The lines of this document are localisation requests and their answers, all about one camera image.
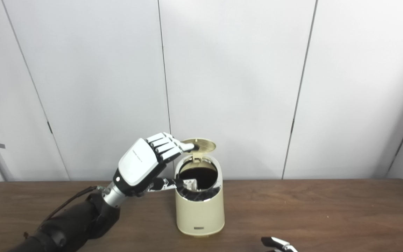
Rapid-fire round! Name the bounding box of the cream round bin lid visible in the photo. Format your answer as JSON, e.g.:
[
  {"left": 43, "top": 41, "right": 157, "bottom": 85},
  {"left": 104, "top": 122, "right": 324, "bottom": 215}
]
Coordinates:
[{"left": 181, "top": 138, "right": 217, "bottom": 157}]

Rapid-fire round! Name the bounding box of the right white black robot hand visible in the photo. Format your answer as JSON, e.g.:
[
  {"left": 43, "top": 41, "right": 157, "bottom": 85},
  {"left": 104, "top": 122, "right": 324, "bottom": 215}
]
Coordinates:
[{"left": 261, "top": 236, "right": 298, "bottom": 252}]

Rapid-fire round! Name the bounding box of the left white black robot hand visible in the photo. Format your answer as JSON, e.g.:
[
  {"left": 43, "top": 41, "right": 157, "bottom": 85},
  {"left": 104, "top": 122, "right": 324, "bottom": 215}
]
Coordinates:
[{"left": 112, "top": 132, "right": 197, "bottom": 196}]

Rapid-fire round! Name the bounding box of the black bin liner bag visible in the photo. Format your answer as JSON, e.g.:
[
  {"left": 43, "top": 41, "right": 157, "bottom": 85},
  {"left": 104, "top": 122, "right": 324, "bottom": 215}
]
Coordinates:
[{"left": 178, "top": 167, "right": 222, "bottom": 203}]

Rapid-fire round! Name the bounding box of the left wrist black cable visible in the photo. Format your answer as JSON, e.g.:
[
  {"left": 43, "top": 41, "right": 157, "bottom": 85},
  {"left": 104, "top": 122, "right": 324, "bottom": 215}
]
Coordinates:
[{"left": 24, "top": 185, "right": 109, "bottom": 239}]

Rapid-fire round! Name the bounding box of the cream-colored bin body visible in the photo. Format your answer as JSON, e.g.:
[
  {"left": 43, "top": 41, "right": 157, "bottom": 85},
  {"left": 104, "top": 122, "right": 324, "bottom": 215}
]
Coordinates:
[{"left": 175, "top": 155, "right": 225, "bottom": 237}]

